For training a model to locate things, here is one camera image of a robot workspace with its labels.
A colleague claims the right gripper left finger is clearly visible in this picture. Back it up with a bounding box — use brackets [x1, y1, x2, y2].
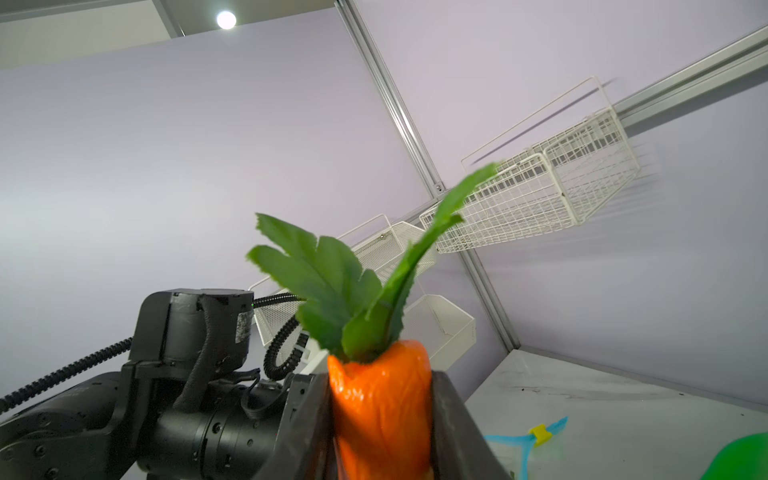
[252, 374, 332, 480]

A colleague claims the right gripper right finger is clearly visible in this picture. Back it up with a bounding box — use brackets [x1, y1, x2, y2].
[431, 371, 510, 480]

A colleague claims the clear zip top bag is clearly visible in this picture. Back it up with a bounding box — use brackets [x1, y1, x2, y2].
[484, 417, 569, 480]

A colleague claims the orange toy carrot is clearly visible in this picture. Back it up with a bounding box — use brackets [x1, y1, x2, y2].
[247, 163, 497, 479]

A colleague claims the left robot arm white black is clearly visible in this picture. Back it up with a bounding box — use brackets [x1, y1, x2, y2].
[1, 289, 289, 479]

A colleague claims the white mesh two-tier shelf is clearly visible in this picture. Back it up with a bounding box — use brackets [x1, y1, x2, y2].
[246, 214, 477, 380]

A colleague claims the green plastic basket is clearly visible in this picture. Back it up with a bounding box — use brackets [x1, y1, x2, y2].
[701, 432, 768, 480]

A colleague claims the white wire wall basket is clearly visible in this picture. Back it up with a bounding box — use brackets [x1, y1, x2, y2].
[436, 76, 640, 254]

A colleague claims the black corrugated cable hose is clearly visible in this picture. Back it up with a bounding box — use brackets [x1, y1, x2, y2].
[0, 292, 310, 415]

